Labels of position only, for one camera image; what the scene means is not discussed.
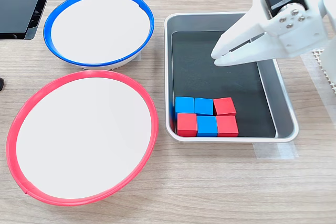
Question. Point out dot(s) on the red cube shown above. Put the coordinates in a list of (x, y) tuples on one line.
[(227, 125), (224, 106), (187, 124)]

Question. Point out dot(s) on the blue cube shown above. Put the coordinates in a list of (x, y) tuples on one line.
[(204, 106), (184, 104), (207, 125)]

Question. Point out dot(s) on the black tray mat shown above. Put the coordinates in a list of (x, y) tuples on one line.
[(199, 77)]

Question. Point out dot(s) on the steel tray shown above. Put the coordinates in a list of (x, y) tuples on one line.
[(281, 113)]

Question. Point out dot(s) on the clear tape strip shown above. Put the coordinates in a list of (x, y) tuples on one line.
[(275, 151), (313, 77)]

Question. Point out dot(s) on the blue-rimmed white plate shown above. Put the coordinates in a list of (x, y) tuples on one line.
[(99, 30)]

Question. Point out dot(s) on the red-rimmed white plate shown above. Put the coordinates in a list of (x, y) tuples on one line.
[(84, 137)]

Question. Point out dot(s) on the black electronic device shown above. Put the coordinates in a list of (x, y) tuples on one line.
[(15, 11)]

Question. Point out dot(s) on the small black object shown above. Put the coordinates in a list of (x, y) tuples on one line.
[(1, 84)]

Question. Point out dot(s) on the pale perforated base plate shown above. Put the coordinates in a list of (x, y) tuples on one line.
[(331, 83)]

